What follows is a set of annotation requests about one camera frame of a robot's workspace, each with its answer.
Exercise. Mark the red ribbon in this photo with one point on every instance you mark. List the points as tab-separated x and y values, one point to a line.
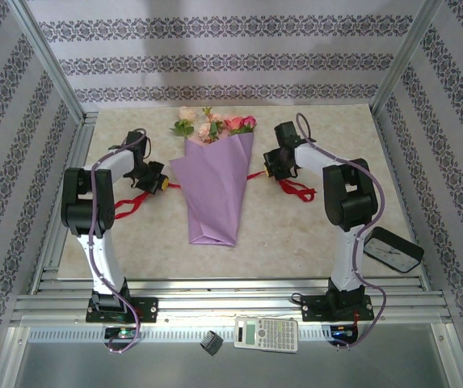
139	198

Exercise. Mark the magenta artificial rose stem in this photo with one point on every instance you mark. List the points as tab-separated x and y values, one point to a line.
249	121

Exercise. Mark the pink and purple wrapping paper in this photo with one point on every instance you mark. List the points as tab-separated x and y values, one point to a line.
215	190

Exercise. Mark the peach artificial rose with bud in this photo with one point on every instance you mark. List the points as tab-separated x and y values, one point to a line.
204	130

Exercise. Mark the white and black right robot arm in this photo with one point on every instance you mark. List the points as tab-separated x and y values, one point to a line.
346	262

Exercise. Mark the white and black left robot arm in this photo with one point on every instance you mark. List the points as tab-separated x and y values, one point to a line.
102	258

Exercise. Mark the black rectangular desk clock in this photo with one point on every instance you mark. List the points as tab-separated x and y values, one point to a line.
392	250

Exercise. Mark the left controller board green light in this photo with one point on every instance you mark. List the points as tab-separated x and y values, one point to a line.
123	333

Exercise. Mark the grey scientific calculator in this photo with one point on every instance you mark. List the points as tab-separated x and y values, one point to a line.
271	335

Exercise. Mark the small black ribbed plastic part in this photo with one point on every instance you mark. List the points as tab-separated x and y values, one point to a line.
211	342

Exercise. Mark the right controller board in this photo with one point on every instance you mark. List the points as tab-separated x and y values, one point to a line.
342	333

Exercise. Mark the grey sheet metal panel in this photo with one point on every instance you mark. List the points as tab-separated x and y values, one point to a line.
134	368

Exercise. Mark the aluminium right side rail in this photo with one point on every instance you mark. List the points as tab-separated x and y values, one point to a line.
398	182

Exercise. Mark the aluminium left side rail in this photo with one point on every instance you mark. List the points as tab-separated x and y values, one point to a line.
53	250

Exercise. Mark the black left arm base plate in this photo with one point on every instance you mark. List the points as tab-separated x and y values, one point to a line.
146	309

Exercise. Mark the aluminium front frame rail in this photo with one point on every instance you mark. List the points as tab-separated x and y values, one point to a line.
223	301

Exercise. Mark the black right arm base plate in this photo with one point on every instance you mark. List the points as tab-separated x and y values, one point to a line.
316	309

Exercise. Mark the aluminium left frame post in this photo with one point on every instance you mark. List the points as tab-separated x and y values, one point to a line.
47	60

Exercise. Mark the aluminium frame post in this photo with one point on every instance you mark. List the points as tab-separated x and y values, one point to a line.
402	60
47	60

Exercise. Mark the aluminium right frame post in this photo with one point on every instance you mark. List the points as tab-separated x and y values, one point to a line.
402	60

